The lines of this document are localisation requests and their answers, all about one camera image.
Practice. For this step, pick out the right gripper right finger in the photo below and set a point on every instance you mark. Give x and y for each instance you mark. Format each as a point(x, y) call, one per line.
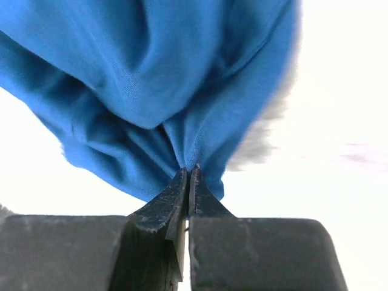
point(232, 253)

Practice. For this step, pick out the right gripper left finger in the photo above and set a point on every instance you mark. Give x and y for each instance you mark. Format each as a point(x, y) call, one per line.
point(142, 251)

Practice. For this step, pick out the blue t shirt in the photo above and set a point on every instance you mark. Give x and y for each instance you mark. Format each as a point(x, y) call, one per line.
point(136, 90)

